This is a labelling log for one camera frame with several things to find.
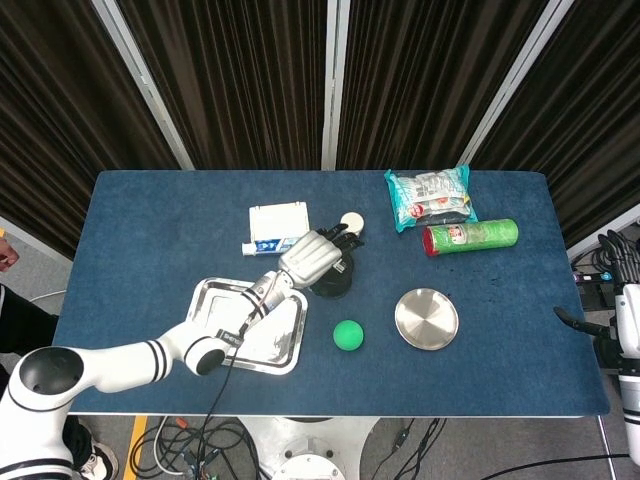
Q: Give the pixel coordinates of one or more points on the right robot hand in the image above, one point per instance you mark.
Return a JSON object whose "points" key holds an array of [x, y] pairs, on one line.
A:
{"points": [[627, 320]]}

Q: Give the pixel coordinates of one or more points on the bystander bare hand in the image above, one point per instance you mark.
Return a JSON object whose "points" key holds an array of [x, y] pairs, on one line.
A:
{"points": [[7, 255]]}

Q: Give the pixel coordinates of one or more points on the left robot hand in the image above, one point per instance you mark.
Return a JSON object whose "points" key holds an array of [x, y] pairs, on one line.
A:
{"points": [[310, 257]]}

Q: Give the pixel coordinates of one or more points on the black mesh pen cup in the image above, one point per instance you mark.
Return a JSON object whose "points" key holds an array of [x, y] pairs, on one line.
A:
{"points": [[332, 289]]}

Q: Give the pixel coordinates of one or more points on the green foam ball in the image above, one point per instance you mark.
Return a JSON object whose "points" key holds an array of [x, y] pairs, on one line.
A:
{"points": [[348, 335]]}

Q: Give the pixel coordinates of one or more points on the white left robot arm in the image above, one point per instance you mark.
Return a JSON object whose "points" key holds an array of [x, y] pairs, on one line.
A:
{"points": [[125, 357]]}

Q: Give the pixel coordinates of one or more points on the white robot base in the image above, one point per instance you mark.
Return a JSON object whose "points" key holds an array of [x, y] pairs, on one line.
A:
{"points": [[310, 450]]}

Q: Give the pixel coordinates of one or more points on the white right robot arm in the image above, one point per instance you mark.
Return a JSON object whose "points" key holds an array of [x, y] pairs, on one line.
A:
{"points": [[631, 400]]}

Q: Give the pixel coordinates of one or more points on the black power strip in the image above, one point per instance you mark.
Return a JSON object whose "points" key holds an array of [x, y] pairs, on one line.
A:
{"points": [[595, 290]]}

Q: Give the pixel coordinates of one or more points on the white blue toothpaste tube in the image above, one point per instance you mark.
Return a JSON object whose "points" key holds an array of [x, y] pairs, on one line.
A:
{"points": [[265, 246]]}

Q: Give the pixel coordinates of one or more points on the white plastic box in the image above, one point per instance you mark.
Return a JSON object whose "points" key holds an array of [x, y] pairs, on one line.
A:
{"points": [[277, 220]]}

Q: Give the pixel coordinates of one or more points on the small white jar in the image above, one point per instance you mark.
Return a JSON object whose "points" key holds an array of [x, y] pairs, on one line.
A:
{"points": [[354, 220]]}

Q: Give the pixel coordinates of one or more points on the bystander black trouser leg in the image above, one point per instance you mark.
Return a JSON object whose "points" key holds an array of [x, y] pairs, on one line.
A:
{"points": [[25, 320]]}

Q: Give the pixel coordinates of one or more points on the rectangular steel tray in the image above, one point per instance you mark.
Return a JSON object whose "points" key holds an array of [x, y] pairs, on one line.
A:
{"points": [[220, 305]]}

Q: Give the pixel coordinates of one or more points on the round steel plate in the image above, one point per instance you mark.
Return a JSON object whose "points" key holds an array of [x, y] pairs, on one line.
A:
{"points": [[426, 319]]}

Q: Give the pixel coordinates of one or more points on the teal snack bag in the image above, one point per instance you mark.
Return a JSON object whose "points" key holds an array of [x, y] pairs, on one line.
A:
{"points": [[430, 195]]}

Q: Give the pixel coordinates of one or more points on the dark brown curtain panel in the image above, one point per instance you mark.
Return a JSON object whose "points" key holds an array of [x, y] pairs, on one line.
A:
{"points": [[590, 125], [60, 125], [240, 85], [425, 85]]}

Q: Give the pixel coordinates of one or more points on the green chips can red lid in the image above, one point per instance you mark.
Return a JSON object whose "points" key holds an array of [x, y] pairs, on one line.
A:
{"points": [[475, 236]]}

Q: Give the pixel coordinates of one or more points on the blue table cloth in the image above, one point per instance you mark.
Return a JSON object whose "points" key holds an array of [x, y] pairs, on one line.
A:
{"points": [[450, 385]]}

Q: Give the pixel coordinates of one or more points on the black white sneaker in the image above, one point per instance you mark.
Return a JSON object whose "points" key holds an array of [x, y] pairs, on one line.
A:
{"points": [[99, 462]]}

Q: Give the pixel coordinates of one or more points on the white partition post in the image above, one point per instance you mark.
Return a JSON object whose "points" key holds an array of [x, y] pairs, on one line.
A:
{"points": [[145, 90], [600, 240], [515, 90], [334, 85]]}

